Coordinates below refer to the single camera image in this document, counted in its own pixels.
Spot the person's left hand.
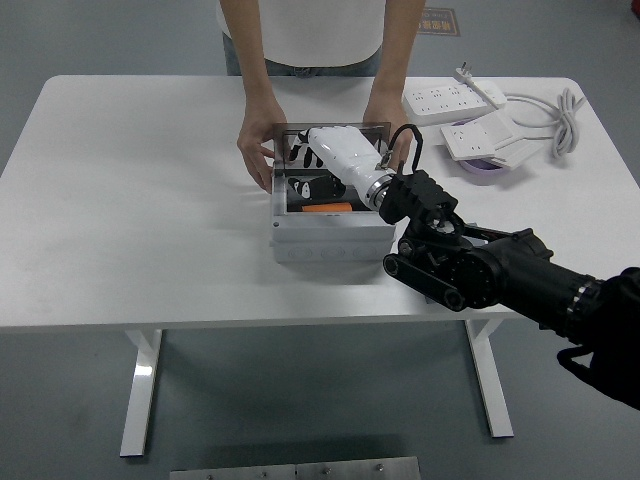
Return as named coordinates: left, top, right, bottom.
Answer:
left=362, top=94, right=414, bottom=176

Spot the person's right hand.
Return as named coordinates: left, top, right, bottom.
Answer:
left=236, top=97, right=292, bottom=191

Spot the white coiled power cord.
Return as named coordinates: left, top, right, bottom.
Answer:
left=502, top=87, right=587, bottom=161

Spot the smoky transparent box lid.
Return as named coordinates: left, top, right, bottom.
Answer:
left=272, top=122, right=392, bottom=174

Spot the large white power strip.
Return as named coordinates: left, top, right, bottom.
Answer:
left=400, top=83, right=495, bottom=127

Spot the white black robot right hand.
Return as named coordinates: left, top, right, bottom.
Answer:
left=287, top=124, right=396, bottom=201

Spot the brown floor sign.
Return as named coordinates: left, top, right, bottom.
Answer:
left=417, top=5, right=460, bottom=37

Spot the person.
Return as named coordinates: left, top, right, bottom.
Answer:
left=215, top=0, right=386, bottom=79

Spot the grey metal plate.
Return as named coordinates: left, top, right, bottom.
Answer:
left=169, top=455, right=421, bottom=480

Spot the grey plastic junction box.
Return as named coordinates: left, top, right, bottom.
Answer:
left=269, top=169, right=399, bottom=264

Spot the small white power strip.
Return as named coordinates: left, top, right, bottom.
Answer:
left=439, top=122, right=516, bottom=162

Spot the orange cylindrical battery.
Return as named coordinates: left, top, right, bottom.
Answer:
left=301, top=201, right=352, bottom=214

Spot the flat white socket panel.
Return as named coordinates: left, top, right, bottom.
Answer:
left=492, top=137, right=542, bottom=169

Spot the white power plug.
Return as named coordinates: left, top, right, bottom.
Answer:
left=452, top=60, right=508, bottom=107

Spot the white table leg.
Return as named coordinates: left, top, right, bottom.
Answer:
left=463, top=319, right=515, bottom=440
left=119, top=328, right=165, bottom=459

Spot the purple round disc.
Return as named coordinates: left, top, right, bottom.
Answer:
left=451, top=119, right=509, bottom=177

